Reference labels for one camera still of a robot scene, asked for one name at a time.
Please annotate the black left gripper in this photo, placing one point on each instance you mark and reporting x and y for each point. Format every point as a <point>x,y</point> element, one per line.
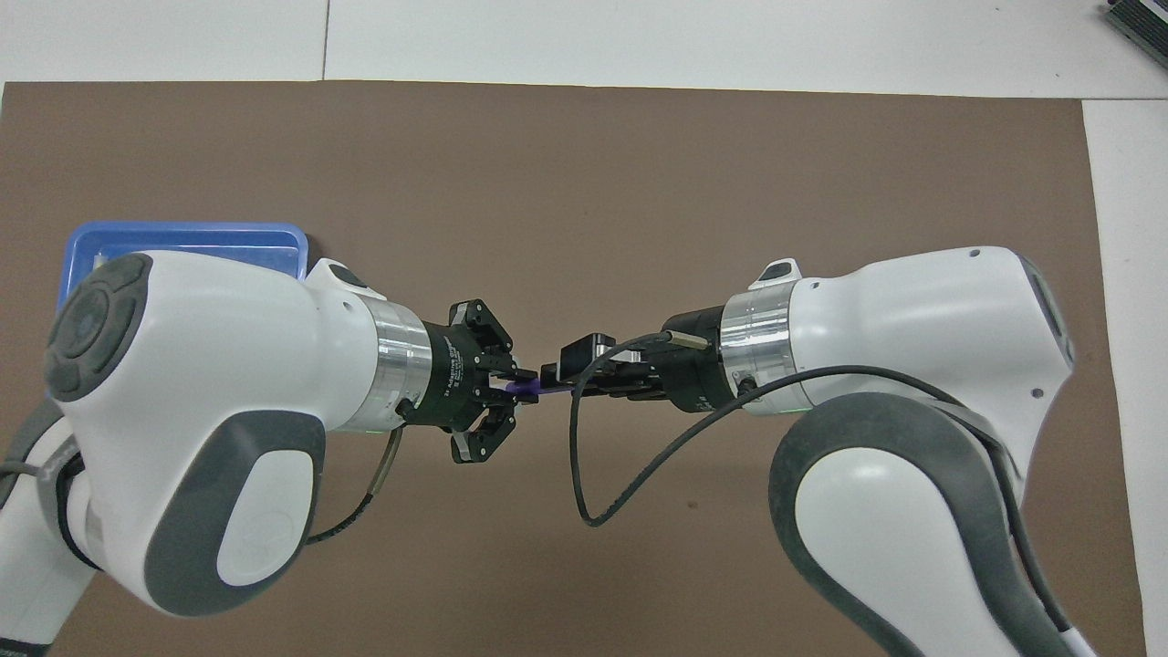
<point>447,383</point>

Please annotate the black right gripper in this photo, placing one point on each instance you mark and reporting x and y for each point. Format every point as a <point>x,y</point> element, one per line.
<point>693,365</point>

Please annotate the purple highlighter pen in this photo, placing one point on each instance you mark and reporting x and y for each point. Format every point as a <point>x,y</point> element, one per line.
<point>529,388</point>

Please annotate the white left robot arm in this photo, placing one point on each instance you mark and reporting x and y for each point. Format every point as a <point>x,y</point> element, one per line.
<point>210,347</point>

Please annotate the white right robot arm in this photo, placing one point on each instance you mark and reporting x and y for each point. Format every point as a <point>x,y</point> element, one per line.
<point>912,328</point>

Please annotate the brown paper table mat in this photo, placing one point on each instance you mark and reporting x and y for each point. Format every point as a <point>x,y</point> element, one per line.
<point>584,182</point>

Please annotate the blue plastic tray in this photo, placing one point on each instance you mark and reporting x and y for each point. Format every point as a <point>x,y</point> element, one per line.
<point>182,237</point>

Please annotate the grey ribbed device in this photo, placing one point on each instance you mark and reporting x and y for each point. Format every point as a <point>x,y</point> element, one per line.
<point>1141,18</point>

